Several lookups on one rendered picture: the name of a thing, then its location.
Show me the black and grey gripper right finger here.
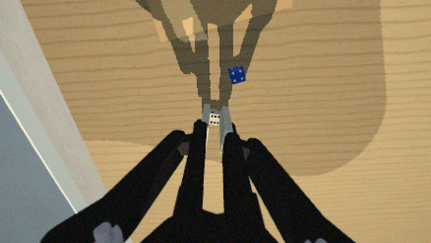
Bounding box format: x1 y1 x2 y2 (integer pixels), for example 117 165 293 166
219 106 356 243

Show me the blue die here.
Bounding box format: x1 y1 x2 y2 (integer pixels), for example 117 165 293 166
228 65 246 84

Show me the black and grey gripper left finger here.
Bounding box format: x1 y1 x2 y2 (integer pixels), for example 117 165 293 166
41 104 211 243

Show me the grey die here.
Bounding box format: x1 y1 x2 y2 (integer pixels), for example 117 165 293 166
210 109 222 125

